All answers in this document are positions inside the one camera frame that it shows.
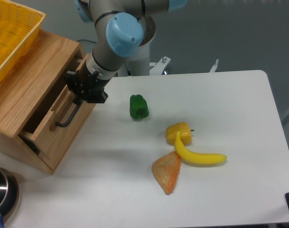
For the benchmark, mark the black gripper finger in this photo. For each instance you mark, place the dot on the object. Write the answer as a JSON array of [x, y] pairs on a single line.
[[74, 86], [96, 97]]

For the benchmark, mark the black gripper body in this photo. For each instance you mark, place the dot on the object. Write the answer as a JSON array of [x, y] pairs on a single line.
[[90, 81]]

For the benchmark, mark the black metal drawer handle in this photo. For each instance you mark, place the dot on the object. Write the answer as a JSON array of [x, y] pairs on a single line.
[[67, 122]]

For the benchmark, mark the wooden top drawer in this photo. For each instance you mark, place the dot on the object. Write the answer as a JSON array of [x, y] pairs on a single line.
[[43, 144]]

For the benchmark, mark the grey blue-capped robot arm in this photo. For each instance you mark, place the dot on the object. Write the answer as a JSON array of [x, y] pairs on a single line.
[[120, 33]]

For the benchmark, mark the wooden drawer cabinet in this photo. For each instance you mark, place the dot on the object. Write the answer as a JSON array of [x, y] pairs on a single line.
[[48, 49]]

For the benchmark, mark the green toy bell pepper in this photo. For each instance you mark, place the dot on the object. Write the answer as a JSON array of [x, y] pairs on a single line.
[[138, 107]]

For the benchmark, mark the yellow plastic basket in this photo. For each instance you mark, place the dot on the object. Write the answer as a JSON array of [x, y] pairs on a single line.
[[19, 26]]

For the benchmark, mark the yellow toy bell pepper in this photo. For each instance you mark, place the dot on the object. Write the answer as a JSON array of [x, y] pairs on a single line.
[[185, 133]]

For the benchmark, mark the orange toy bread slice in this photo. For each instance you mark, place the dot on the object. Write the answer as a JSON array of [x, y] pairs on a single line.
[[166, 170]]

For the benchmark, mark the yellow toy banana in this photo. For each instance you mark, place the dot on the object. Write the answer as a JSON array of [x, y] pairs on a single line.
[[194, 157]]

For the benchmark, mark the steel pot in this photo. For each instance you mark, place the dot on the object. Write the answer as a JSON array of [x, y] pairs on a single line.
[[9, 194]]

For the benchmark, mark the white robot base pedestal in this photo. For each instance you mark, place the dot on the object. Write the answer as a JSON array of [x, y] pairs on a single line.
[[139, 63]]

